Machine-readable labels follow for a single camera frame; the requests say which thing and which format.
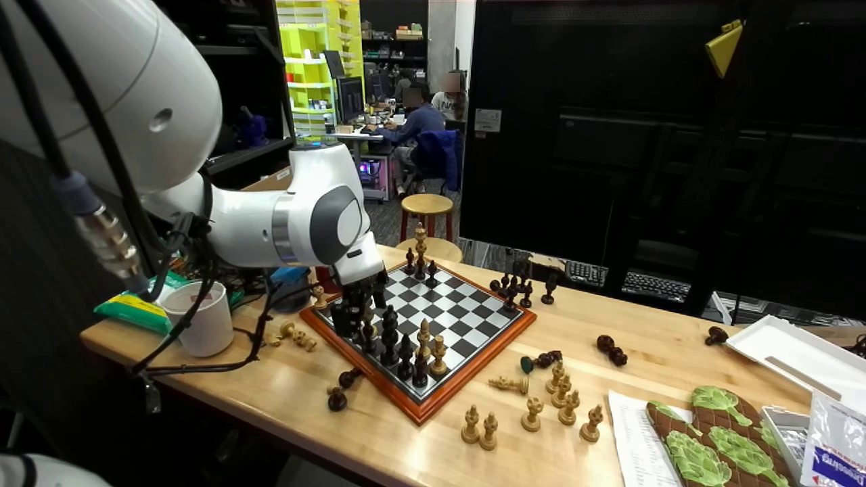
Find tall light chess king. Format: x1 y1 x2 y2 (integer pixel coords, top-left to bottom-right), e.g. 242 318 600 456
412 224 434 265

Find yellow triangular flag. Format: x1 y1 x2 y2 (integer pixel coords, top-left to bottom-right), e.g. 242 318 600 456
704 16 748 82

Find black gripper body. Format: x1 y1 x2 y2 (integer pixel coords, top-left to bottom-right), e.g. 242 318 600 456
332 267 392 315

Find white paper cup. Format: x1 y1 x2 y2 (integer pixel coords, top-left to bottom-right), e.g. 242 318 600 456
160 278 239 361

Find round wooden stool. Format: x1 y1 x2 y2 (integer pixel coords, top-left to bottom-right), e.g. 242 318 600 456
396 236 465 267
399 189 458 246

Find person in blue sweater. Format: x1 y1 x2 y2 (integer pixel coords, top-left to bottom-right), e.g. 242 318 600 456
381 82 446 151

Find plastic bag blue print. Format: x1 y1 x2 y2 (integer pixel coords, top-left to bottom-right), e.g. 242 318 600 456
798 388 866 487

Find clear plastic container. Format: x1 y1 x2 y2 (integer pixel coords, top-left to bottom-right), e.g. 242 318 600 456
761 404 813 468

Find person in background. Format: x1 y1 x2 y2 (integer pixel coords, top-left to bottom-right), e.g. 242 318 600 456
408 128 469 196

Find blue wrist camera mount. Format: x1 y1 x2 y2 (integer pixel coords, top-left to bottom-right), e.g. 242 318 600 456
267 263 317 293

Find tall black chess piece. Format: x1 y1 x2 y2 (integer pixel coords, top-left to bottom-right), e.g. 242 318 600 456
378 307 404 369

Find checkered wooden chess board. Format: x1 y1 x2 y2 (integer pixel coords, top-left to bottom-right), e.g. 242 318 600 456
298 254 538 427

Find yellow green shelf bins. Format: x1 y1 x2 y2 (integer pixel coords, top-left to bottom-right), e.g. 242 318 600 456
273 0 367 147

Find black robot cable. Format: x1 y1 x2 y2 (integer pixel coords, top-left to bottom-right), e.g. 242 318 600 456
131 267 278 416

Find white paper towel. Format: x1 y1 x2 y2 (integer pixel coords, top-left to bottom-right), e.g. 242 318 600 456
604 391 688 487

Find white label on partition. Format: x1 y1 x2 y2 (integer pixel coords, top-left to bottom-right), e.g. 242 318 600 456
473 105 504 138

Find brown green patterned cloth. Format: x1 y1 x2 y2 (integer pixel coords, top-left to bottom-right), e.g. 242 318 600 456
643 385 795 487

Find white tray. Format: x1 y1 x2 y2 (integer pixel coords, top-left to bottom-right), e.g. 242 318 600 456
723 312 866 407

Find black bottle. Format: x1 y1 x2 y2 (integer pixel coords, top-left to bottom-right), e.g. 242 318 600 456
267 281 315 315

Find dark chess piece green base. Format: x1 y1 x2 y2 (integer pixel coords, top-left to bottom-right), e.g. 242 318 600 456
518 346 566 377

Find grey ribbed cable connector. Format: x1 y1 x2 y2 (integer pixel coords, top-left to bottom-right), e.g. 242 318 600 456
58 170 144 281

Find person with long hair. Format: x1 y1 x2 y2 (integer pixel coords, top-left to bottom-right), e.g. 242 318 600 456
431 69 469 124

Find green wipes packet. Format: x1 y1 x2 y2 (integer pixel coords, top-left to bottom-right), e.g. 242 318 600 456
91 267 198 342

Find dark shelf unit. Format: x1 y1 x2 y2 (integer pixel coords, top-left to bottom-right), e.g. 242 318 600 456
178 0 294 178

